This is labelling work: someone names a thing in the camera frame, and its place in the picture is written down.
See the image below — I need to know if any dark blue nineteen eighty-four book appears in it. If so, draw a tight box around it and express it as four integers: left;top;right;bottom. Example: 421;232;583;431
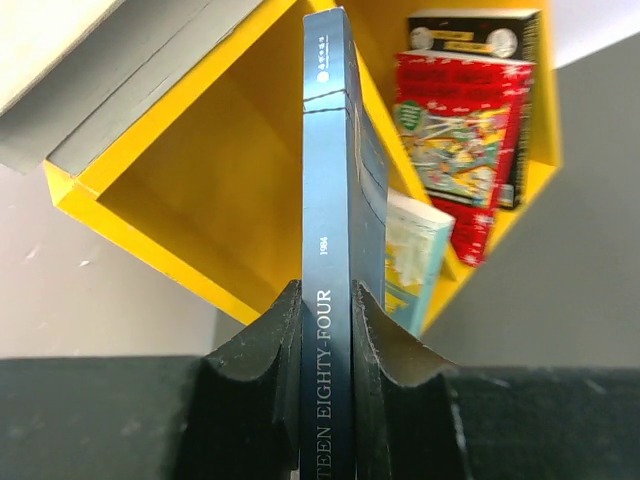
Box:
299;7;389;479

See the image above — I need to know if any yellow blue brideshead revisited book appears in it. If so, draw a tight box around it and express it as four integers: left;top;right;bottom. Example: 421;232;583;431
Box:
385;189;455;337

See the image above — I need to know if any green cover paperback book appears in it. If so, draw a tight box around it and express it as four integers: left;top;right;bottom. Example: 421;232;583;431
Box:
393;50;536;267

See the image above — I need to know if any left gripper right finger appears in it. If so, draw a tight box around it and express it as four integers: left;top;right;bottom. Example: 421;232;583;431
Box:
352;281;639;479

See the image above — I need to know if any yellow blue 169-storey treehouse book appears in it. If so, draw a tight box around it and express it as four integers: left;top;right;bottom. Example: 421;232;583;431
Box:
408;8;541;210

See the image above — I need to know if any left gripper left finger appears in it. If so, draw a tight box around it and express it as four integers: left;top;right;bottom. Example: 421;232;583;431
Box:
1;280;302;479

